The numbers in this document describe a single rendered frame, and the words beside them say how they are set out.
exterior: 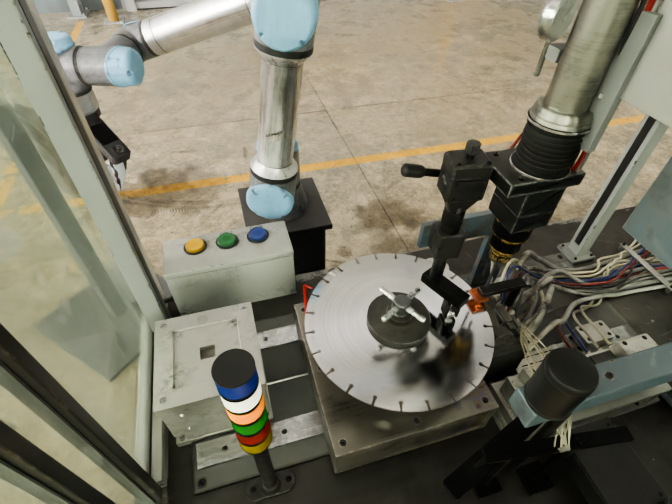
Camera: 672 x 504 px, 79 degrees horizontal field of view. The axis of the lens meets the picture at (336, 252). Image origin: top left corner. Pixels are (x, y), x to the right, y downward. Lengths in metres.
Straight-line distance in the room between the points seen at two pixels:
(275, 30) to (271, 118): 0.18
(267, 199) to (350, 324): 0.42
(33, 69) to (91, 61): 0.40
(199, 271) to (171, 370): 0.24
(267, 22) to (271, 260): 0.47
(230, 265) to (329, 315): 0.28
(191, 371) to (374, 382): 0.32
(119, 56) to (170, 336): 0.56
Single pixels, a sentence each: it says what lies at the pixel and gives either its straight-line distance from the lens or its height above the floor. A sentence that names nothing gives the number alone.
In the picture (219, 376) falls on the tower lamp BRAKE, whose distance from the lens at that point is 0.45.
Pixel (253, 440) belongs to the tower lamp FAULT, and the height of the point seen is 1.02.
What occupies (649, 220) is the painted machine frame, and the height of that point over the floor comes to 1.25.
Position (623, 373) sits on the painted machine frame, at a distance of 0.69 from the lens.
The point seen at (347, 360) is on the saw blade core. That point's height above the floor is 0.95.
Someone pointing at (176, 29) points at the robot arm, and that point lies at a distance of 1.05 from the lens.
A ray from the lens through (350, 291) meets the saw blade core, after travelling 0.77.
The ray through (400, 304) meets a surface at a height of 1.00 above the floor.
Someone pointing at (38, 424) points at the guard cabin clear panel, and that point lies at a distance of 0.52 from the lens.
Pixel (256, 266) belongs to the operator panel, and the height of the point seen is 0.87.
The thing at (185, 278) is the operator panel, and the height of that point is 0.88.
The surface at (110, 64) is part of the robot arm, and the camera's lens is 0.99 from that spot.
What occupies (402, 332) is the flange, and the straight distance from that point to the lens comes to 0.71.
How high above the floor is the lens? 1.54
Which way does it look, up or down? 45 degrees down
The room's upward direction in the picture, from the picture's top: 1 degrees clockwise
